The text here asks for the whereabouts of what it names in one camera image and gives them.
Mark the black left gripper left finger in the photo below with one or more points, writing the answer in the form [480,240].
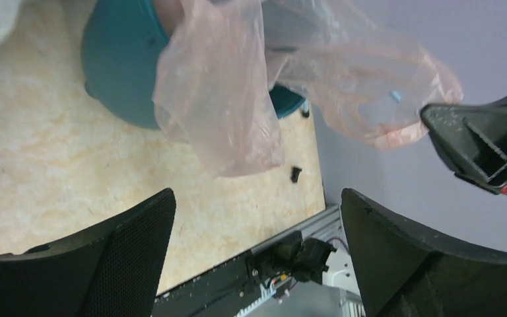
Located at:
[109,269]

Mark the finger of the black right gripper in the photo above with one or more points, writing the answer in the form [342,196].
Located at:
[471,141]

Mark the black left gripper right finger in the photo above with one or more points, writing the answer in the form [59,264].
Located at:
[404,268]

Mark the pink plastic trash bag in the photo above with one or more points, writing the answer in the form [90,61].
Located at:
[369,83]

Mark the teal plastic trash bin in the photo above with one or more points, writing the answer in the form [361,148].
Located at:
[122,61]

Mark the small black plastic piece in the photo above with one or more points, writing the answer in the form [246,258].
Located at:
[295,173]

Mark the light blue folding tripod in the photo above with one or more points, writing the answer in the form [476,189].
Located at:
[305,109]

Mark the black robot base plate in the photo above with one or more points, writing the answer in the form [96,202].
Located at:
[230,286]

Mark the white toothed cable strip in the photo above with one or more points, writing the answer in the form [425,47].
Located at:
[274,294]

